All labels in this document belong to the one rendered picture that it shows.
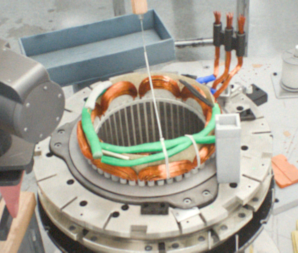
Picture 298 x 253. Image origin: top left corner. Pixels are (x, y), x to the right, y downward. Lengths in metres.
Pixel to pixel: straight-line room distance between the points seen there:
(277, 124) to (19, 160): 0.82
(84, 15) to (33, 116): 2.73
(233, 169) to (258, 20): 2.38
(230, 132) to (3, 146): 0.26
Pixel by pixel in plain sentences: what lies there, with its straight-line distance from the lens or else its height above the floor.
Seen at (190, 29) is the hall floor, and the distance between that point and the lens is 3.15.
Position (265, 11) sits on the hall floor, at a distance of 3.26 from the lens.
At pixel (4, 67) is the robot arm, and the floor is 1.37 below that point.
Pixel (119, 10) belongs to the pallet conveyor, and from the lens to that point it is 2.71.
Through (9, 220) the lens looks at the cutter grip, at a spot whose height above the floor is 1.16.
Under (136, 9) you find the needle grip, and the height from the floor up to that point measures 1.30.
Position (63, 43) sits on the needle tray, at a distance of 1.23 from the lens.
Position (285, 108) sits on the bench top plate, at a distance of 1.46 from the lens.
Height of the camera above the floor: 1.71
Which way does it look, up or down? 41 degrees down
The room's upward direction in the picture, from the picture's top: 5 degrees counter-clockwise
